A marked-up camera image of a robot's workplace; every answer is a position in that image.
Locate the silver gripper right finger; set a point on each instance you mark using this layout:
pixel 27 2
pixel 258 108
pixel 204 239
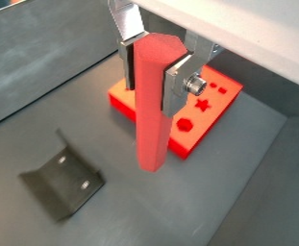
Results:
pixel 182 76

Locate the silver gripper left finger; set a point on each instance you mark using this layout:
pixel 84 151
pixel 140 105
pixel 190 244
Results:
pixel 130 27

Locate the red hexagonal prism peg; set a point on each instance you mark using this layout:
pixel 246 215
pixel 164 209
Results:
pixel 155 52

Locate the orange shape-sorting board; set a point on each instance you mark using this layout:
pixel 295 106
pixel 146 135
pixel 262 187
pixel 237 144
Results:
pixel 180 132

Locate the black curved holder bracket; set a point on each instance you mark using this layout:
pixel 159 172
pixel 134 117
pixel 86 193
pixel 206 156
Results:
pixel 64 182

